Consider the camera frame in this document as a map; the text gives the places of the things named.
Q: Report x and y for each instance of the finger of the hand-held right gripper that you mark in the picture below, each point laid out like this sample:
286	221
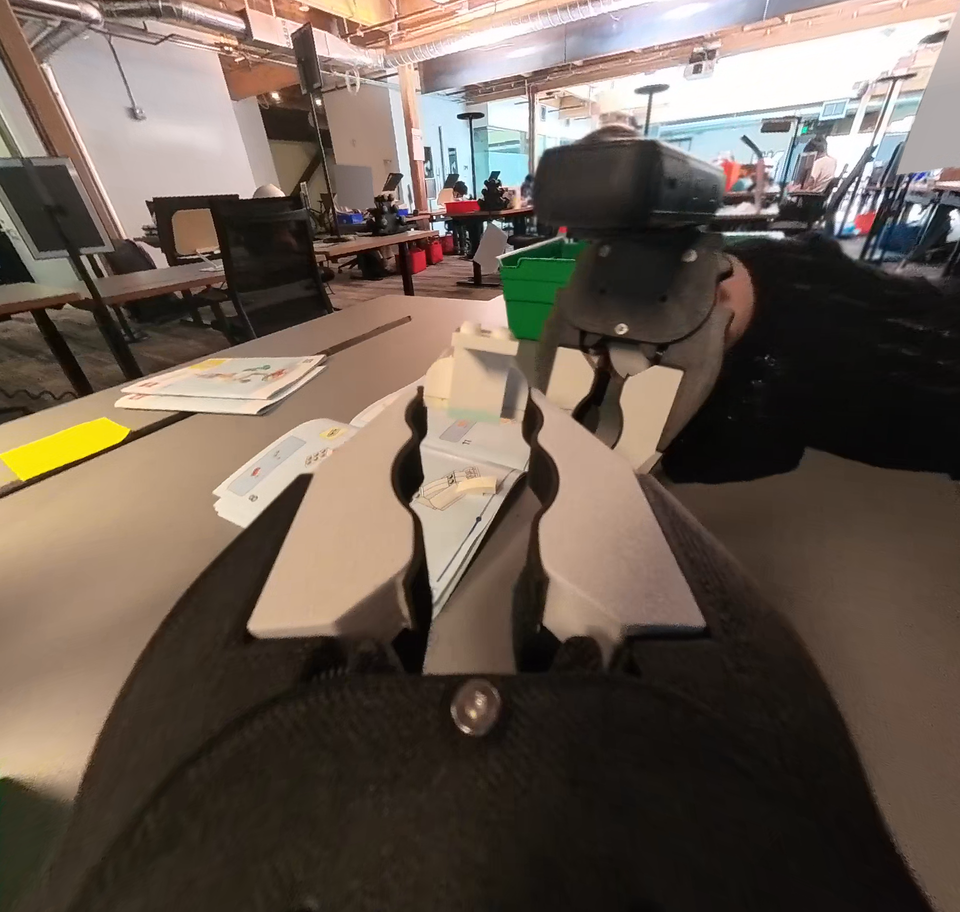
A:
649	409
574	376

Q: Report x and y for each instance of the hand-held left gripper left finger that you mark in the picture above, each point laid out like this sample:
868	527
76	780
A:
337	544

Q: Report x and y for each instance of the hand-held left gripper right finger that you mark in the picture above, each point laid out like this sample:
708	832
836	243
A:
615	544

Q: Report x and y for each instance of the white toy brick assembly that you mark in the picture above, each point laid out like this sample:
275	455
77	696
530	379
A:
484	372

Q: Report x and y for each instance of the green plastic bin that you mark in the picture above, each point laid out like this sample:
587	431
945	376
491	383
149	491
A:
532	289

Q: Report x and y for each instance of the person's right hand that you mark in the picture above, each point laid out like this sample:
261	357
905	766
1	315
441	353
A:
735	297

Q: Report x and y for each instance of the pale blue instruction booklet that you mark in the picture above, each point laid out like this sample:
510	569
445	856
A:
450	544

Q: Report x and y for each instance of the white cardboard sheet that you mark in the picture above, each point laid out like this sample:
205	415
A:
491	248

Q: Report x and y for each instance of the red crate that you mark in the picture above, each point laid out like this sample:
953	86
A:
463	208

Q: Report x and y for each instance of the black floor lamp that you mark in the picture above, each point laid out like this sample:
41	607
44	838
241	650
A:
651	88
470	115

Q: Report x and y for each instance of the red bag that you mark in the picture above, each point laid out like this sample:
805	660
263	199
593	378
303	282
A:
416	259

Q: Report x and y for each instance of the white paper stack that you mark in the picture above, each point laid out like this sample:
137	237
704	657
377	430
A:
225	383

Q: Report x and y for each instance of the wooden stick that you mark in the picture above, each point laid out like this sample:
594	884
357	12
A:
367	334

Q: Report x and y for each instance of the ceiling projector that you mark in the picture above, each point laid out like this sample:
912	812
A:
701	63

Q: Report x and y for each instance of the long wooden table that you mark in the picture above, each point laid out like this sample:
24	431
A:
375	241

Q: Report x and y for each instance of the black mesh chair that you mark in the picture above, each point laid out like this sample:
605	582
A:
270	267

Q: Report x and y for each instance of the yellow sticky note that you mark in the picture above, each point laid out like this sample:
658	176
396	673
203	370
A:
60	447

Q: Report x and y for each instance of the brown wooden table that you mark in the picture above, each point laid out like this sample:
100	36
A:
112	289

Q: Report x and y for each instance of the light wooden chair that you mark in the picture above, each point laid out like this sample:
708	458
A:
195	233

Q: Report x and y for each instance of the panel light on stand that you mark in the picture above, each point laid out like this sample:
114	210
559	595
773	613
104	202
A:
52	207

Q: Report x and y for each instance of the silver ventilation duct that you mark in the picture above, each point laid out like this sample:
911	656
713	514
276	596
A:
150	10

